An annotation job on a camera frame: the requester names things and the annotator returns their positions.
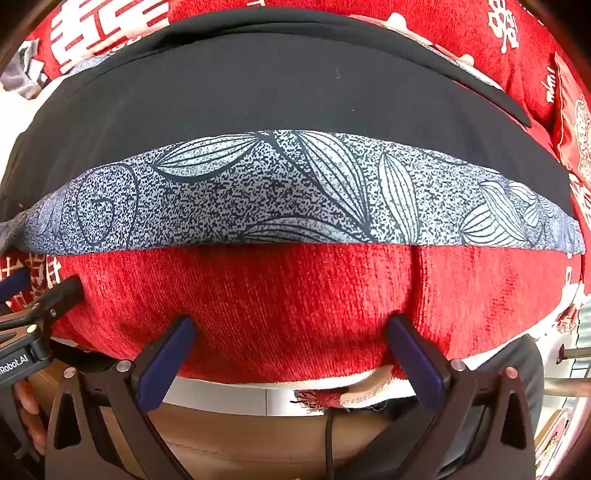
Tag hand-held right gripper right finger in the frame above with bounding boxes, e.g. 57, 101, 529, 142
351, 315, 536, 480

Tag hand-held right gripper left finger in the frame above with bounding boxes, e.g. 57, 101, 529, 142
45, 315, 198, 480

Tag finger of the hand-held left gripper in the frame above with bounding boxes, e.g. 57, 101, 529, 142
0, 275, 85, 330
0, 268, 32, 302

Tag black pants with floral waistband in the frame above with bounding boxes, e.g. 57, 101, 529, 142
0, 7, 587, 257

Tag person's left hand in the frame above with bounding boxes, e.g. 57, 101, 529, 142
11, 381, 49, 455

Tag red chenille sofa cover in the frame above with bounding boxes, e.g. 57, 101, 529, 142
0, 0, 591, 411

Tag metal bar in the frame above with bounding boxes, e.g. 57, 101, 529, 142
542, 376, 591, 398
556, 344, 591, 364

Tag grey cloth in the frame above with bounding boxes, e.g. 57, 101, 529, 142
0, 39, 49, 100

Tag red cushion large white characters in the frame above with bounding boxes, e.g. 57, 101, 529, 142
28, 0, 171, 79

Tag red embroidered cushion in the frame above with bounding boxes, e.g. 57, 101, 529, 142
551, 51, 591, 185

